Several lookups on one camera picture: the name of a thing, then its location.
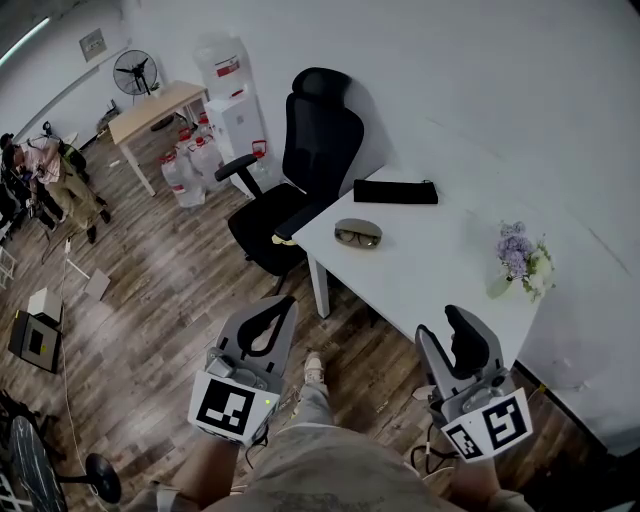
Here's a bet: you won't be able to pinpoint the grey wall panel box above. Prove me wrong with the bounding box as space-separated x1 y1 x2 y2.
78 27 109 64

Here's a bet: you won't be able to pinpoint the pale green vase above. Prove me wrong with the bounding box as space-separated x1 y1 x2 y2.
486 272 515 301

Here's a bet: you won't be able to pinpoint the person's grey trouser leg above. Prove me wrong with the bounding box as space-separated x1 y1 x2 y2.
292 380 336 429

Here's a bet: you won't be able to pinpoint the black fabric pouch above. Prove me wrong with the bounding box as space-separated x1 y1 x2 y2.
352 178 440 206

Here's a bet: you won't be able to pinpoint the white floor cable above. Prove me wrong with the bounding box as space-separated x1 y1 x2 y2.
58 238 104 499

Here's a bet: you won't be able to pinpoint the light wooden table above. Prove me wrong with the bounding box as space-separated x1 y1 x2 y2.
107 80 210 198

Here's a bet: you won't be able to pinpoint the white box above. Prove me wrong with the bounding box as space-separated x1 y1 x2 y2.
26 286 63 322

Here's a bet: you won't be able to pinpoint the ceiling light tube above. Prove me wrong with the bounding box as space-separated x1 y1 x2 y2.
0 16 52 67

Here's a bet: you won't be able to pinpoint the beige glasses case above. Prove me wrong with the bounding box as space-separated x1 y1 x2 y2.
333 217 384 249

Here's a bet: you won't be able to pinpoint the person's beige shirt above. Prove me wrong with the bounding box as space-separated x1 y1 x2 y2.
119 423 536 512

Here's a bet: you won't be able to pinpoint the grey flat board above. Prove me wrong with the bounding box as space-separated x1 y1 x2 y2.
83 268 112 302

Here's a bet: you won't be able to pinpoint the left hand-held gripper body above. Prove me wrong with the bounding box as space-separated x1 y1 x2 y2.
187 344 287 449

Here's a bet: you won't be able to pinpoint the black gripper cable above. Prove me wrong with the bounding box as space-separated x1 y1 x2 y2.
408 423 460 477

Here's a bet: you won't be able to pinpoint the person's left forearm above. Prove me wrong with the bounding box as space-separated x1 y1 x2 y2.
172 428 242 512

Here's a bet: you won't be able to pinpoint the large clear water bottle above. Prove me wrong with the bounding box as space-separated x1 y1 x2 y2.
193 31 252 101

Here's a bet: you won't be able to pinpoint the black standing fan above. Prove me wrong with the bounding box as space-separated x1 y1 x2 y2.
112 48 159 105

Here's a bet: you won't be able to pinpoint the black stand with round base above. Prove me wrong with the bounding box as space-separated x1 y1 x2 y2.
57 452 123 505

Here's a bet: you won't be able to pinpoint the person's beige shoe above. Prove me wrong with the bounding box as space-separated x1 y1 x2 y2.
302 351 327 386

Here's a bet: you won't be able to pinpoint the dark marbled panel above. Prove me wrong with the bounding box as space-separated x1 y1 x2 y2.
0 413 69 512

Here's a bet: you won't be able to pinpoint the black box with grey door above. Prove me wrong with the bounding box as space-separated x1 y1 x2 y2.
7 309 64 375

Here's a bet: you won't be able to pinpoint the white table leg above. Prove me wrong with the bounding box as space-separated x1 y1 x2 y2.
306 252 332 320

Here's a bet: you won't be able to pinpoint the person's right forearm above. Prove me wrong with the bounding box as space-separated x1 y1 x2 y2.
448 457 504 512

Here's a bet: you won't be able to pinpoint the black-framed eyeglasses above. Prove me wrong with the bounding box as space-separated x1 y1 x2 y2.
336 228 380 247

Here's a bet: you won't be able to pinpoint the black office chair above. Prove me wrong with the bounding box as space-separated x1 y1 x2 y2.
214 66 366 297

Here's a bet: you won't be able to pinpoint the white water dispenser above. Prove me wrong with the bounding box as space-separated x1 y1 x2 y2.
203 91 269 197

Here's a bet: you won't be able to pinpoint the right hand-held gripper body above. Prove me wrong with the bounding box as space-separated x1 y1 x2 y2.
427 367 534 464

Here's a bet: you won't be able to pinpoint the purple and white flower bouquet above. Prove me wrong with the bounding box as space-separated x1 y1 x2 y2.
496 220 558 304

